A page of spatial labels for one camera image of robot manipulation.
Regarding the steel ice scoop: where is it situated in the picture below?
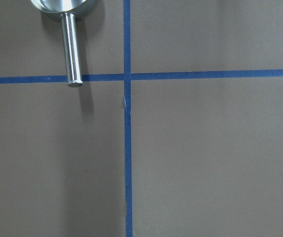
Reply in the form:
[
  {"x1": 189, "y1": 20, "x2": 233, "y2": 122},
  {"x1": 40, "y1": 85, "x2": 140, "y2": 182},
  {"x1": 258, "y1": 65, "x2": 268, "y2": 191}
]
[{"x1": 30, "y1": 0, "x2": 96, "y2": 88}]

